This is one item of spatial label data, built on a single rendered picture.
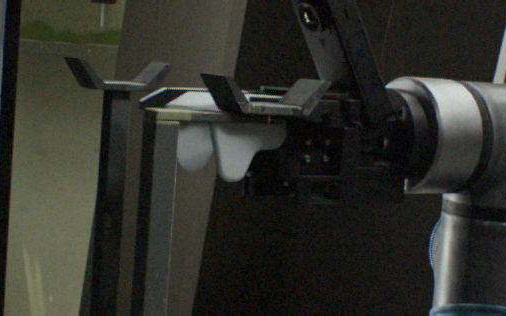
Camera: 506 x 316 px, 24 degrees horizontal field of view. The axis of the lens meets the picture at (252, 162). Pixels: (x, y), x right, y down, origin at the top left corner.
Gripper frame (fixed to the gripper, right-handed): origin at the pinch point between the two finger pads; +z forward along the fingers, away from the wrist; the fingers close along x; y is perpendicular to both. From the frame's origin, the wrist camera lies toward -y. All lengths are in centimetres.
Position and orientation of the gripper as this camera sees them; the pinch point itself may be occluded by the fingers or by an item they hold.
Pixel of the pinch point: (170, 96)
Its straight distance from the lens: 80.5
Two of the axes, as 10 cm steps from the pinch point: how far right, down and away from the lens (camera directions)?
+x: -5.4, -1.2, 8.3
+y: -0.8, 9.9, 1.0
